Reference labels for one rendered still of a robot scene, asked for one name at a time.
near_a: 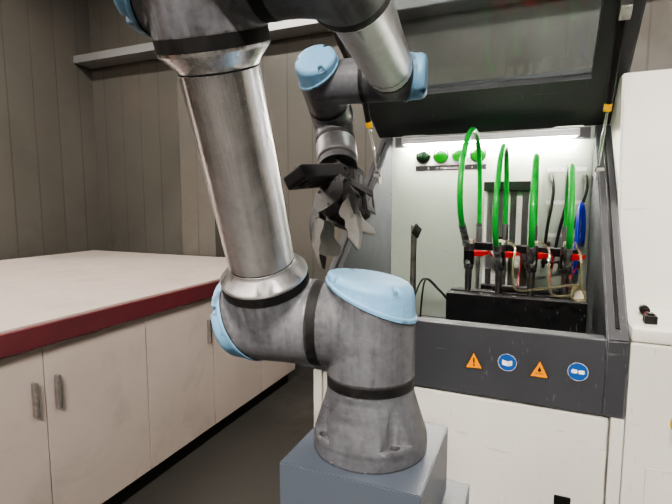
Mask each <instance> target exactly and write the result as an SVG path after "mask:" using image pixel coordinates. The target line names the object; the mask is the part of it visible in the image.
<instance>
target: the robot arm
mask: <svg viewBox="0 0 672 504"><path fill-rule="evenodd" d="M113 1H114V3H115V5H116V7H117V9H118V11H119V13H120V14H121V15H123V16H126V22H127V24H128V25H129V26H130V27H131V28H133V29H134V30H135V31H137V32H138V33H140V34H143V35H145V36H147V37H150V38H152V42H153V45H154V49H155V53H156V55H157V58H158V59H159V60H161V61H162V62H164V63H165V64H166V65H168V66H169V67H171V68H172V69H173V70H174V71H175V72H176V73H177V75H178V78H179V82H180V86H181V90H182V94H183V97H184V101H185V105H186V109H187V113H188V117H189V120H190V124H191V128H192V132H193V136H194V139H195V143H196V147H197V151H198V155H199V158H200V162H201V166H202V170H203V174H204V178H205V181H206V185H207V189H208V193H209V197H210V200H211V204H212V208H213V212H214V216H215V219H216V223H217V227H218V231H219V235H220V239H221V242H222V246H223V250H224V254H225V258H226V261H227V265H228V267H227V268H226V269H225V270H224V272H223V273H222V275H221V277H220V282H219V284H218V285H217V287H216V289H215V291H214V293H213V297H212V302H211V307H212V308H213V313H211V323H212V328H213V332H214V335H215V337H216V339H217V341H218V343H219V344H220V346H221V347H222V348H223V349H224V350H225V351H226V352H227V353H229V354H230V355H233V356H235V357H241V358H246V359H248V360H251V361H264V360H266V361H277V362H287V363H298V364H308V365H316V366H325V367H327V390H326V393H325V396H324V399H323V402H322V405H321V408H320V411H319V414H318V417H317V420H316V423H315V428H314V446H315V449H316V451H317V453H318V455H319V456H320V457H321V458H322V459H323V460H325V461H326V462H327V463H329V464H331V465H333V466H335V467H337V468H339V469H342V470H345V471H349V472H353V473H359V474H370V475H379V474H390V473H395V472H399V471H403V470H406V469H408V468H410V467H412V466H414V465H416V464H417V463H418V462H420V461H421V460H422V459H423V457H424V456H425V454H426V450H427V431H426V426H425V423H424V420H423V417H422V413H421V410H420V407H419V404H418V401H417V397H416V394H415V390H414V384H415V331H416V322H417V314H416V308H415V292H414V289H413V287H412V286H411V285H410V284H409V283H408V282H407V281H405V280H404V279H402V278H399V277H397V276H394V275H390V274H387V273H382V272H378V271H372V270H365V269H355V268H354V269H349V268H337V269H332V270H330V271H329V272H328V273H327V276H326V278H325V279H311V278H309V273H308V267H307V263H306V261H305V260H304V258H303V257H301V256H300V255H298V254H296V253H294V252H293V247H292V242H291V236H290V230H289V225H288V219H287V214H286V208H285V202H284V197H283V191H282V185H281V180H280V174H279V168H278V163H277V157H276V151H275V146H274V140H273V134H272V129H271V123H270V118H269V112H268V106H267V101H266V95H265V89H264V84H263V78H262V72H261V67H260V59H261V56H262V55H263V53H264V52H265V50H266V49H267V47H268V46H269V44H270V43H271V40H270V33H269V27H268V23H271V22H281V21H284V20H295V19H314V20H316V21H317V22H318V23H319V24H321V25H322V26H323V27H324V28H326V29H328V30H330V31H333V32H336V34H337V35H338V37H339V38H340V40H341V41H342V43H343V44H344V46H345V47H346V49H347V50H348V52H349V54H350V55H351V57H352V58H343V59H339V57H338V55H337V54H336V52H335V50H334V49H333V48H332V47H330V46H325V45H314V46H311V47H309V48H307V49H305V50H304V51H302V52H301V53H300V54H299V56H298V57H297V59H296V62H295V70H296V74H297V77H298V80H299V87H300V89H301V90H302V93H303V95H304V98H305V101H306V104H307V107H308V109H309V113H310V116H311V119H312V121H313V124H314V128H315V140H316V154H317V163H318V164H300V165H299V166H297V167H295V168H294V169H293V170H292V171H291V172H290V173H288V174H287V175H286V176H285V177H284V182H285V184H286V186H287V188H288V189H289V190H297V189H308V188H319V187H320V189H319V190H318V191H317V193H316V196H315V198H314V200H315V201H314V204H313V209H312V213H311V216H310V222H309V229H310V238H311V241H312V245H313V250H314V253H315V256H316V259H317V262H318V264H319V267H320V268H321V269H323V270H324V269H325V266H326V259H327V257H326V256H339V255H340V254H341V246H340V244H339V243H338V242H337V241H336V239H335V237H334V232H335V227H334V226H336V227H338V228H340V229H344V230H346V231H348V239H349V241H350V242H351V243H352V245H353V246H354V247H355V249H356V250H359V249H360V247H361V242H362V234H367V235H373V236H374V235H375V234H376V232H375V229H374V228H373V227H372V226H371V225H370V224H369V223H368V222H366V221H365V220H366V219H368V218H370V217H371V213H373V214H374V215H376V207H375V200H374V192H373V190H371V189H370V188H368V187H366V186H365V180H364V172H363V170H362V169H361V168H359V167H357V148H356V141H355V134H354V125H353V110H352V107H351V104H362V103H379V102H396V101H403V102H408V101H411V100H421V99H423V98H424V97H425V96H426V94H427V89H428V61H427V56H426V54H425V53H422V52H419V53H414V52H409V49H408V46H407V43H406V39H405V36H404V33H403V29H402V26H401V23H400V20H399V16H398V13H397V10H396V6H395V3H394V0H113ZM369 196H371V197H372V204H373V207H371V206H370V204H369ZM324 215H325V216H324ZM326 216H327V217H328V220H331V221H333V223H332V222H331V221H326Z"/></svg>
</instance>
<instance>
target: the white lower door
mask: <svg viewBox="0 0 672 504"><path fill-rule="evenodd" d="M414 390H415V394H416V397H417V401H418V404H419V407H420V410H421V413H422V417H423V420H424V422H429V423H435V424H440V425H446V426H447V427H448V445H447V479H450V480H454V481H458V482H463V483H467V484H469V485H470V490H469V504H603V496H604V480H605V465H606V449H607V434H608V418H607V417H605V416H599V415H593V414H587V413H581V412H575V411H569V410H563V409H557V408H550V407H544V406H538V405H532V404H526V403H520V402H514V401H508V400H502V399H496V398H489V397H483V396H477V395H471V394H465V393H459V392H453V391H447V390H441V389H434V388H428V387H422V386H416V385H414Z"/></svg>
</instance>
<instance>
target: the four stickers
mask: <svg viewBox="0 0 672 504"><path fill-rule="evenodd" d="M550 362H551V361H544V360H537V359H530V366H529V377H535V378H541V379H548V380H549V377H550ZM465 368H469V369H479V370H483V352H473V351H465ZM589 368H590V364H585V363H579V362H573V361H568V366H567V375H566V379H568V380H573V381H579V382H584V383H588V377H589ZM497 370H500V371H508V372H516V373H517V355H516V354H507V353H498V359H497Z"/></svg>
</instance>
